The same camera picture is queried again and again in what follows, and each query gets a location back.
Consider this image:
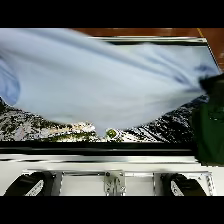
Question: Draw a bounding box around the light blue shirt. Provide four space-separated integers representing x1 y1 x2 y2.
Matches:
0 28 222 137

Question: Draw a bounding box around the dark green garment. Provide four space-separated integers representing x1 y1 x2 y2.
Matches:
191 95 224 167

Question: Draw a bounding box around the silver frame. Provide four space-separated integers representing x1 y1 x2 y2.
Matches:
0 35 224 197

